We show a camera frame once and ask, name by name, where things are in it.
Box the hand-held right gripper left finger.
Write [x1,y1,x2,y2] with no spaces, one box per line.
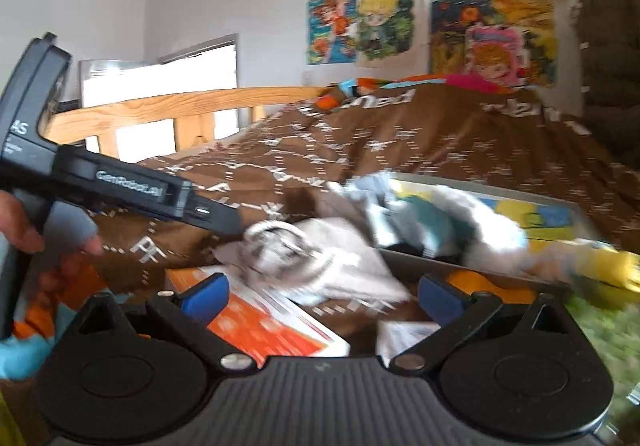
[62,273,258,373]

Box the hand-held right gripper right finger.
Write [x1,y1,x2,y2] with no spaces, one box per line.
[390,273,576,373]

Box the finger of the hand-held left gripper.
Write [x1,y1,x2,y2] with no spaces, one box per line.
[242,220,323,273]

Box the painted cardboard box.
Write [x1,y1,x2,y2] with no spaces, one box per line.
[377,176,603,307]

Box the orange soft item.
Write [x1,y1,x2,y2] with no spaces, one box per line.
[444,270,538,305]

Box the person's left hand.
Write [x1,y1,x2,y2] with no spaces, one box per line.
[0,190,104,296]

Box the small white carton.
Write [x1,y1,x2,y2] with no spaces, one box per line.
[376,320,443,361]

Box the orange white carton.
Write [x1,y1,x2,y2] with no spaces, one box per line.
[165,266,352,361]

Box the teal sock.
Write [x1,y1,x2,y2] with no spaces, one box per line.
[397,197,453,254]

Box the white cabinet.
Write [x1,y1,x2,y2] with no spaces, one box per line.
[79,58,177,162]

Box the white fluffy sock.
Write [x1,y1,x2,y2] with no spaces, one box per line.
[432,186,530,274]

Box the light blue sock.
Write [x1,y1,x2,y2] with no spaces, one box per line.
[342,172,403,248]

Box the window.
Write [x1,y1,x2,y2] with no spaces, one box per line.
[157,33,240,139]

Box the brown printed blanket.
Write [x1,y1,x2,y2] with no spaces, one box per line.
[85,79,640,362]

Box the yellow sock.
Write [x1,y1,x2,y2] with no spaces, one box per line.
[527,237,640,303]

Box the green speckled cloth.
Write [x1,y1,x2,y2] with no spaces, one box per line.
[569,296,640,399]

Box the pink pillow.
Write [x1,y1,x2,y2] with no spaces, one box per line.
[444,73,513,94]

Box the olive puffer jacket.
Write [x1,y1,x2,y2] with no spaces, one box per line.
[569,0,640,168]

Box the wooden bed rail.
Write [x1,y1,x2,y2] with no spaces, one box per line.
[41,85,328,158]

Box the group of colourful wall drawings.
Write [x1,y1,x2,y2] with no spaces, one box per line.
[305,0,623,88]

